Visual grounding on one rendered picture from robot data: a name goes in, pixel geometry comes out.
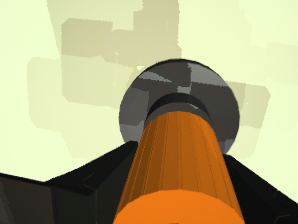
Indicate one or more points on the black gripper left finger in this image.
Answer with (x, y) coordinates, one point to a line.
(89, 194)

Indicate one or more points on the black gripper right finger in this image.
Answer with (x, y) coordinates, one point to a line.
(260, 202)

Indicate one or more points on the orange knob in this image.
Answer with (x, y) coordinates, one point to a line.
(178, 176)

